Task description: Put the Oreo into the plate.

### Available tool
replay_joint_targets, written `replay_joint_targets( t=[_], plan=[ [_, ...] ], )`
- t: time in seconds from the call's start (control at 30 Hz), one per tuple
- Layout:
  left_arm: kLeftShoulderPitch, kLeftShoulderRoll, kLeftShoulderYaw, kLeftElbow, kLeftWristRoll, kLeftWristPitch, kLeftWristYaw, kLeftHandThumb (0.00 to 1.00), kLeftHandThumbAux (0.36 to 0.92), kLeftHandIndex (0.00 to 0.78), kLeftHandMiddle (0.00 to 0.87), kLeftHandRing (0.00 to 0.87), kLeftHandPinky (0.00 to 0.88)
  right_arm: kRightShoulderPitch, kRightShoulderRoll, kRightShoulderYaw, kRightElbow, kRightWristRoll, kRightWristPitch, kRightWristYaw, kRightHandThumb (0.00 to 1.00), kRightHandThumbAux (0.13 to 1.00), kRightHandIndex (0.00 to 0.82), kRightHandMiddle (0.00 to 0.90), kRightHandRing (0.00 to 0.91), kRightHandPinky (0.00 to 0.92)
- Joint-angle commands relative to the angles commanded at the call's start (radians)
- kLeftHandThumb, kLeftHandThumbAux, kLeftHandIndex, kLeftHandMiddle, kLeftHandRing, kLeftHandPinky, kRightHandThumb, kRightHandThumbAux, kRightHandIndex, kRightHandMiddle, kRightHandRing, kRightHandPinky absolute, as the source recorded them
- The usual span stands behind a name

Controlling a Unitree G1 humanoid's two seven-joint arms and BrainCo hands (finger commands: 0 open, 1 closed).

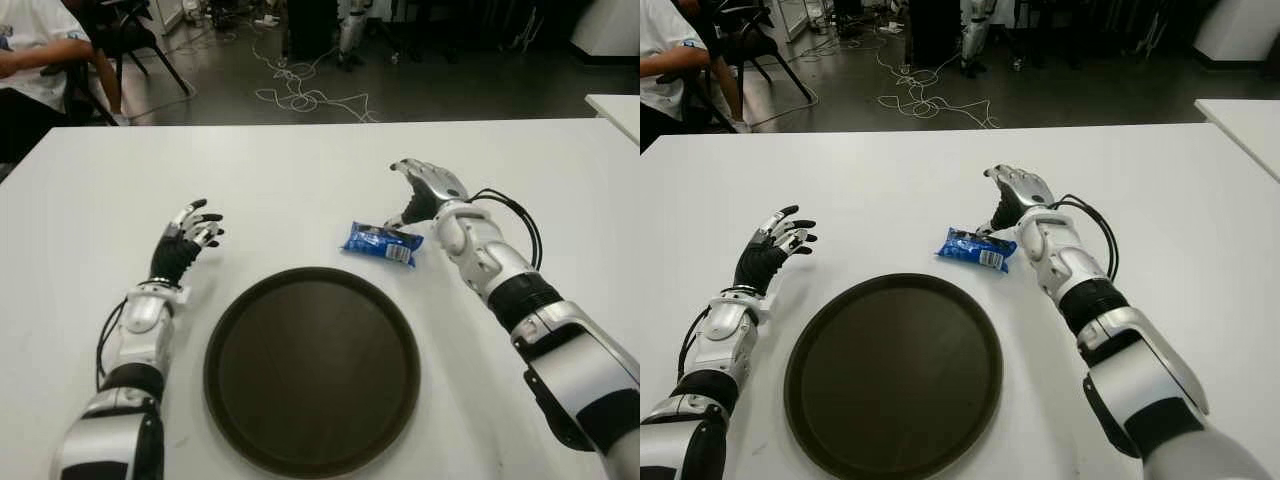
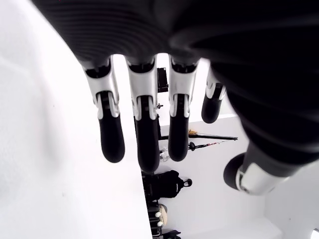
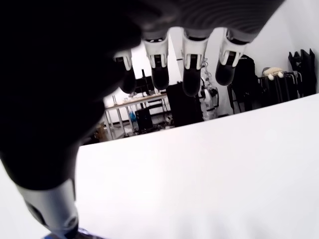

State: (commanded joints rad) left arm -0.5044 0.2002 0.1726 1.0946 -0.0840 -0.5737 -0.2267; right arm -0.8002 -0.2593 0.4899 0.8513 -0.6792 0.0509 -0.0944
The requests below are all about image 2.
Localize long black rod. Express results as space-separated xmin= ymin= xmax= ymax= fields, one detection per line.
xmin=160 ymin=133 xmax=239 ymax=141

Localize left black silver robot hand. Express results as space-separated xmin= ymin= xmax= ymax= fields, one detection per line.
xmin=29 ymin=0 xmax=319 ymax=197

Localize black rectangular device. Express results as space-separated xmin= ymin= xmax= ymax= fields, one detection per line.
xmin=157 ymin=67 xmax=169 ymax=93

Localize black backpack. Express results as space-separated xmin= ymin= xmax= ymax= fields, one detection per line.
xmin=141 ymin=170 xmax=193 ymax=201

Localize beige plush toy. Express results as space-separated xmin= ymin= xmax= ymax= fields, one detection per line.
xmin=155 ymin=203 xmax=168 ymax=223

